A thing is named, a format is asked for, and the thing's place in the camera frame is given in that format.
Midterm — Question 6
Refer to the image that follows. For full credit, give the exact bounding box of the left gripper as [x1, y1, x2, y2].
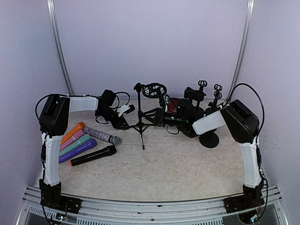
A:
[97, 107, 130, 129]

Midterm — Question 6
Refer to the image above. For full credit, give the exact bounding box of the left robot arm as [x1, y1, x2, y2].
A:
[37, 90, 129, 214]

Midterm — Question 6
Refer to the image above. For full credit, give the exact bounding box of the purple microphone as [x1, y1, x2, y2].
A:
[59, 138, 97, 164]

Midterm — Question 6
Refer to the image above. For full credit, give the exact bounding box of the black camera cable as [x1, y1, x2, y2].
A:
[228, 82, 265, 132]

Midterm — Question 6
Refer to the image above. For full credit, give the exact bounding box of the red patterned coaster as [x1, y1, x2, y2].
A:
[168, 98, 180, 113]

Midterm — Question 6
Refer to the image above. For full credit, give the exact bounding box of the left aluminium frame post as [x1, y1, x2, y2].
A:
[46, 0, 74, 95]

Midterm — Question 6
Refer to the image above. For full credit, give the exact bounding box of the black microphone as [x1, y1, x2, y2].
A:
[70, 145, 117, 167]

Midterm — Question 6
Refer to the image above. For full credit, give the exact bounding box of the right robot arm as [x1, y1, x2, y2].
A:
[142, 99, 264, 213]

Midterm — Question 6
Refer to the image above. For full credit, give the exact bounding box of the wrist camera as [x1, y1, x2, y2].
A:
[158, 94, 170, 112]
[117, 105, 135, 117]

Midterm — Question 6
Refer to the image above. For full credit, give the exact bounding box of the orange microphone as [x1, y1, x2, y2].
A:
[61, 122, 86, 144]

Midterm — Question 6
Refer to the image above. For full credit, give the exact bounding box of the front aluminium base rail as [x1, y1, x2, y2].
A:
[16, 187, 289, 225]

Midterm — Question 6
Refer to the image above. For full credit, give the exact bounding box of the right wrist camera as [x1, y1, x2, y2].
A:
[158, 94, 170, 112]

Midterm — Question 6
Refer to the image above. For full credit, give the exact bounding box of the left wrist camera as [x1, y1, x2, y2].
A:
[117, 105, 135, 117]

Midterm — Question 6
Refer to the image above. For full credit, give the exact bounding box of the pink microphone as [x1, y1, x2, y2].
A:
[60, 130, 84, 151]

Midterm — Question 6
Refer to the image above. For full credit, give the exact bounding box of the black desk stand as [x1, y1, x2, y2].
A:
[198, 80, 207, 95]

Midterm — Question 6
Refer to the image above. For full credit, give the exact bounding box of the glitter microphone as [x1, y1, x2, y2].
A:
[83, 127, 121, 146]

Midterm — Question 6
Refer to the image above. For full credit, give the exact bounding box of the black tripod microphone stand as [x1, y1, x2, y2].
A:
[127, 82, 168, 150]

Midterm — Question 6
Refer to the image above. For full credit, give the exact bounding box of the teal microphone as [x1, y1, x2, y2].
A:
[59, 134, 91, 157]

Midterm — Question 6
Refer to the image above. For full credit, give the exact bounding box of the aluminium corner frame post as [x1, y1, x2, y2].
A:
[226, 0, 255, 100]

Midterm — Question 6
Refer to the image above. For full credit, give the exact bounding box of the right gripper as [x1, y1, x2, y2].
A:
[142, 107, 185, 127]

